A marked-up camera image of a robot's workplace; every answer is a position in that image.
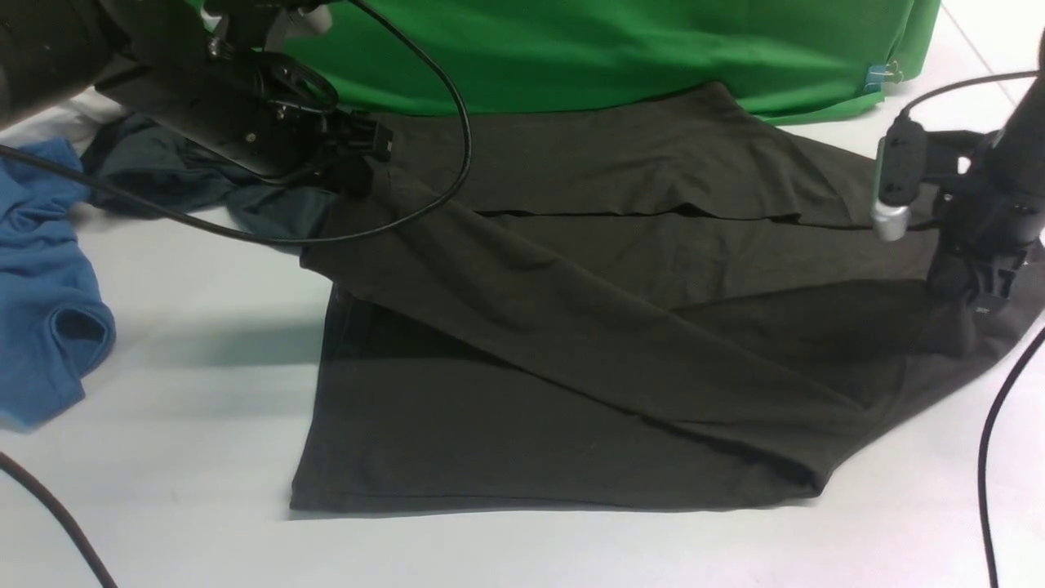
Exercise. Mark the green backdrop cloth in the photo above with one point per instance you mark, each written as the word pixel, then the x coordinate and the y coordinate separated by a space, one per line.
pixel 787 62

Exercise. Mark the white crumpled shirt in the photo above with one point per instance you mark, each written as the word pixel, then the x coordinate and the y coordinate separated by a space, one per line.
pixel 78 120

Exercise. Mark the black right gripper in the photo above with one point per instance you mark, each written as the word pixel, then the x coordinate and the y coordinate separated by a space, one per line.
pixel 988 212

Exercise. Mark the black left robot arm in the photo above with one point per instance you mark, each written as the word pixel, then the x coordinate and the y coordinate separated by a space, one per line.
pixel 53 50

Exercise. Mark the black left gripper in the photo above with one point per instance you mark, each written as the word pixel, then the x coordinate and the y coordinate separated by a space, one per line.
pixel 266 113

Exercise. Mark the dark gray long-sleeve shirt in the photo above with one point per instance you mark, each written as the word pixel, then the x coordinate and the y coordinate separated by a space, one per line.
pixel 668 305

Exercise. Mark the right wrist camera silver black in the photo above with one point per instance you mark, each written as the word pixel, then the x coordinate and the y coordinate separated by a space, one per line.
pixel 901 165

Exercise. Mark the dark teal crumpled shirt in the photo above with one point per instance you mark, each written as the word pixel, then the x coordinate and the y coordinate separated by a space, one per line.
pixel 137 155

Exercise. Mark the blue shirt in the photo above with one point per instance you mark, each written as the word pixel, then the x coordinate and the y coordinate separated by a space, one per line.
pixel 55 328

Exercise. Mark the blue binder clip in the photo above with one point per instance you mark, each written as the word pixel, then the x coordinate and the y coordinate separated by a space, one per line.
pixel 879 76

